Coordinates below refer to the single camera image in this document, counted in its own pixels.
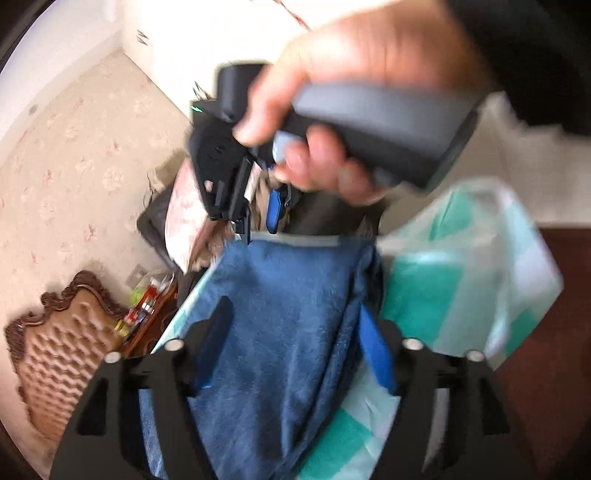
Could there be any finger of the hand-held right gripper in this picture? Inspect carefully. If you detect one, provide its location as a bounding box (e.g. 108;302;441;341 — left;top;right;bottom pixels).
265;185;296;234
228;157;254;245

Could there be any tufted headboard with wooden frame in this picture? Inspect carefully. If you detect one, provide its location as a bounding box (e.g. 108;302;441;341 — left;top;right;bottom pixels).
4;270;134;457

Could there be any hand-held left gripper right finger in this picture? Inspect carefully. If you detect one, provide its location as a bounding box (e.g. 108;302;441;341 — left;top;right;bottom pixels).
359;305;539;480

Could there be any person's right hand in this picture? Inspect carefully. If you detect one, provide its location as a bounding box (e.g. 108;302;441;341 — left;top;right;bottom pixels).
232;0;490;206

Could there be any pink pillow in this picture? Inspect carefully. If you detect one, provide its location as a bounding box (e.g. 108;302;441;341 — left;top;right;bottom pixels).
166;159;232;273

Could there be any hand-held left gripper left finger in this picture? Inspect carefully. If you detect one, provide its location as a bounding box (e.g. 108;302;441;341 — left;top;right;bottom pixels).
50;295;234;480

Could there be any dark bag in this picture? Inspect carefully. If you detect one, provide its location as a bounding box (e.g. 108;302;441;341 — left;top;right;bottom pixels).
136;152;195;273

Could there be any blue towel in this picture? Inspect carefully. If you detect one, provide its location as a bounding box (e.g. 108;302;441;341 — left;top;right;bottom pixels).
139;233;384;480

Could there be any person's right forearm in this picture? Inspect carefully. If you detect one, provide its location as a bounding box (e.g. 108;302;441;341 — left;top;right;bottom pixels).
438;0;591;139

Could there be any wooden nightstand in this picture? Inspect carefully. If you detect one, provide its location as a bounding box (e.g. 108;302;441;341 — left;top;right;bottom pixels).
122;277;178;358

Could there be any pile of colourful small boxes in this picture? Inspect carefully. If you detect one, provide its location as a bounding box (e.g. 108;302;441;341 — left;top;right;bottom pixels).
115;272;174;337

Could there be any green checked bed sheet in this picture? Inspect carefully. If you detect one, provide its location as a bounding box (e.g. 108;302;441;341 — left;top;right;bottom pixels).
152;178;566;480

